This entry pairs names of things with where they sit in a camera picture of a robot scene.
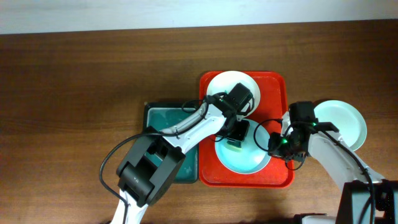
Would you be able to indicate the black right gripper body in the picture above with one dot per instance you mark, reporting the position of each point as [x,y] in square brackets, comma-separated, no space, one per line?
[283,147]

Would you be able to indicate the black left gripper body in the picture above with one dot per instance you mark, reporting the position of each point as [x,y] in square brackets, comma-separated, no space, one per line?
[239,132]

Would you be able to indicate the yellow green sponge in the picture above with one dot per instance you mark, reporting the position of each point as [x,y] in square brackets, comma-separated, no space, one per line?
[234,146]

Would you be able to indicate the light blue plate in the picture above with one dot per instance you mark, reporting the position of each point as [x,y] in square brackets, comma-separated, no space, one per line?
[251,159]

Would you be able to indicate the white plate with green stain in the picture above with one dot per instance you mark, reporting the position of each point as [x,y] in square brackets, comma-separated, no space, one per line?
[225,81]

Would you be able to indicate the pale green plate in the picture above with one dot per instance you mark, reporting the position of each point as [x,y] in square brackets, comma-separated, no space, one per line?
[346,118]

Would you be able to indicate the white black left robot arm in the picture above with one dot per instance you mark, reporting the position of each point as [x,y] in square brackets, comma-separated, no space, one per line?
[150,166]

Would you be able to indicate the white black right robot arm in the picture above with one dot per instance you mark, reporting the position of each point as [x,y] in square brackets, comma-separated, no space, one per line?
[366,196]

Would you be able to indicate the red plastic tray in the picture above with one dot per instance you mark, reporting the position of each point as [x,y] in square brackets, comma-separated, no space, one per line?
[275,175]

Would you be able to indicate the dark green water tray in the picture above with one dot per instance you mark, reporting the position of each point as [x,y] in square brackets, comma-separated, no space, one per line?
[164,115]

